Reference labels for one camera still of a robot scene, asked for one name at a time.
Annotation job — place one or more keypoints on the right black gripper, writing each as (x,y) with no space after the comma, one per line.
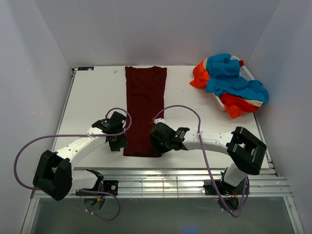
(157,148)

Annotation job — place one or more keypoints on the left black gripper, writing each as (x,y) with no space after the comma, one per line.
(122,143)

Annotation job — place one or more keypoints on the dark red t shirt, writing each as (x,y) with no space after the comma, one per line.
(145,89)

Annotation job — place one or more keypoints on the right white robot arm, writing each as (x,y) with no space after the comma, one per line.
(245,149)

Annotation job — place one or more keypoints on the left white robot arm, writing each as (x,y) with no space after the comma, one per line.
(55,174)

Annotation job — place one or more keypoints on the blue label sticker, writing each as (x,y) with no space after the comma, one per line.
(84,68)

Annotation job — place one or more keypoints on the orange t shirt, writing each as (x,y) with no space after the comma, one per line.
(235,106)

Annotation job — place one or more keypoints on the blue t shirt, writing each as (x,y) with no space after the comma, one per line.
(225,77)

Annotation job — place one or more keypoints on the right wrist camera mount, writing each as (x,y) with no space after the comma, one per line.
(157,120)

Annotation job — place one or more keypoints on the aluminium frame rails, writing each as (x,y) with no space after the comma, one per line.
(185,183)

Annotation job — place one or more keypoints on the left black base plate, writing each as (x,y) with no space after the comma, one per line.
(108,186)

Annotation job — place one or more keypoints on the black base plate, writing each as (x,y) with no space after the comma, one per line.
(108,186)
(224,188)

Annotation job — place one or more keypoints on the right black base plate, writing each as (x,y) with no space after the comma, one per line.
(224,188)

